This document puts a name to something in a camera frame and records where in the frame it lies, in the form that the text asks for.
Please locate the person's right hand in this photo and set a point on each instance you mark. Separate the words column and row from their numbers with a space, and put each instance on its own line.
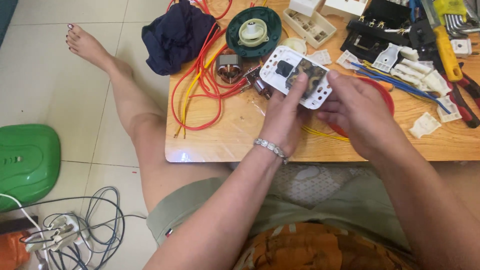
column 367, row 116

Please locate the person's left hand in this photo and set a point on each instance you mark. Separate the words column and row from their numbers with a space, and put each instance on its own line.
column 281, row 120

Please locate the white switch plate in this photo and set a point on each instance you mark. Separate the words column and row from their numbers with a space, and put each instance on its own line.
column 272, row 67

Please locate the brown circuit board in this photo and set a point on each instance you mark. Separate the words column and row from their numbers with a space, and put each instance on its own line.
column 311, row 71

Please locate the small metal motor rotor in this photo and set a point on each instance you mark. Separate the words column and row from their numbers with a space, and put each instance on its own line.
column 258, row 84

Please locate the white plastic socket piece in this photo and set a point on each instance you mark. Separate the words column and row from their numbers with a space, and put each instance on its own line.
column 320, row 57
column 386, row 58
column 424, row 125
column 449, row 110
column 347, row 59

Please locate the heap of white plastic parts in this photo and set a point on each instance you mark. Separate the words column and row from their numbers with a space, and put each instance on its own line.
column 416, row 69

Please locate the white mesh cloth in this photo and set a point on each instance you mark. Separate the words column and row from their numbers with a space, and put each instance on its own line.
column 318, row 183

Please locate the copper wound motor stator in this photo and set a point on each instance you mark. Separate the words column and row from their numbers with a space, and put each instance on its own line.
column 228, row 67

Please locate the cream round plastic disc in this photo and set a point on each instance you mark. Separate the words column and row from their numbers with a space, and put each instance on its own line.
column 296, row 45

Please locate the cream plastic gear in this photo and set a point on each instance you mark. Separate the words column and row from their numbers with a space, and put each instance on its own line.
column 253, row 33

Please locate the white socket housing tray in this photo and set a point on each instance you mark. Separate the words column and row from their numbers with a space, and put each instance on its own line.
column 309, row 28

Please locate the red black pliers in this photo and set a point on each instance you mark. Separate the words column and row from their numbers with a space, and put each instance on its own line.
column 467, row 101

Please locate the white socket cover plate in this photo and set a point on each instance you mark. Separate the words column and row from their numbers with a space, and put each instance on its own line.
column 345, row 8

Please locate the olive green shorts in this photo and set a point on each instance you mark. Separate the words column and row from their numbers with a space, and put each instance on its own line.
column 210, row 210

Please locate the small white plastic box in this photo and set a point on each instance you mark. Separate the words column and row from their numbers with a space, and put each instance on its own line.
column 303, row 6

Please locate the white square plug block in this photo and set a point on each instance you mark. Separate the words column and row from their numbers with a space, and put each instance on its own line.
column 460, row 47

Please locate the hex key set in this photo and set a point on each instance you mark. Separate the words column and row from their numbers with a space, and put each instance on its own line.
column 459, row 18

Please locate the orange patterned shirt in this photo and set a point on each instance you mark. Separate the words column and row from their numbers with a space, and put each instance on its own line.
column 322, row 247

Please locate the dark navy cloth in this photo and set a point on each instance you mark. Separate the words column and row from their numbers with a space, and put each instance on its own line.
column 176, row 35

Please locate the person's left leg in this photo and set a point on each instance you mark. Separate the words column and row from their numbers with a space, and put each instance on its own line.
column 131, row 108

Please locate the white power strip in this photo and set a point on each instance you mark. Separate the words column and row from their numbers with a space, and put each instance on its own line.
column 62, row 230

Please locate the green plastic cover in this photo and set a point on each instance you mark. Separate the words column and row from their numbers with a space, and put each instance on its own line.
column 28, row 165

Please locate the orange plastic bag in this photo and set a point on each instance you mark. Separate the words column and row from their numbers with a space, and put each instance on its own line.
column 11, row 251

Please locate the black rocker switch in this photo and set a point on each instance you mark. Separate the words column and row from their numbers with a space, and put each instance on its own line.
column 284, row 68

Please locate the black plastic socket frame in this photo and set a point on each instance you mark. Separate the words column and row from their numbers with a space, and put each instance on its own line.
column 369, row 30

